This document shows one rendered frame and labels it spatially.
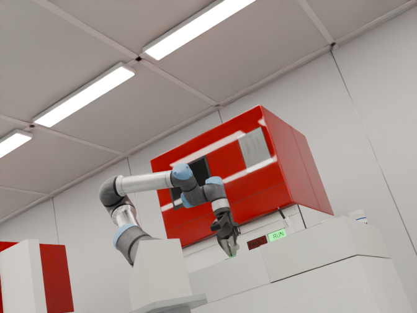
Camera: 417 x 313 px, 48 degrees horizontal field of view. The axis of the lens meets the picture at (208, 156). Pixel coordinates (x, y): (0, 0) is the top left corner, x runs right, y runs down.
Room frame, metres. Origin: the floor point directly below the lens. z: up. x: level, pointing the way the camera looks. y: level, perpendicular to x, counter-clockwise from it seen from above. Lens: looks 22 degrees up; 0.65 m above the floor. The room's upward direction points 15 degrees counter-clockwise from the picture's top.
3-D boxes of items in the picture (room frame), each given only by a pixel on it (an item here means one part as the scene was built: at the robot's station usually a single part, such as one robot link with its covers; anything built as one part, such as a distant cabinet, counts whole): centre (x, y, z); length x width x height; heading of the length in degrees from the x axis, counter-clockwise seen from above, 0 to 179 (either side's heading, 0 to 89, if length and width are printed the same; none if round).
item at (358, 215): (2.22, -0.60, 1.01); 0.07 x 0.07 x 0.10
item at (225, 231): (1.99, 0.00, 1.11); 0.09 x 0.08 x 0.12; 154
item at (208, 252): (2.61, -0.02, 1.02); 0.81 x 0.03 x 0.40; 64
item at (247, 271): (2.02, 0.13, 0.89); 0.55 x 0.09 x 0.14; 64
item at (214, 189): (1.98, 0.01, 1.27); 0.09 x 0.08 x 0.11; 81
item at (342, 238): (2.06, -0.40, 0.89); 0.62 x 0.35 x 0.14; 154
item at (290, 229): (2.11, -0.27, 1.03); 0.06 x 0.04 x 0.13; 154
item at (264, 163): (2.89, -0.16, 1.52); 0.81 x 0.75 x 0.60; 64
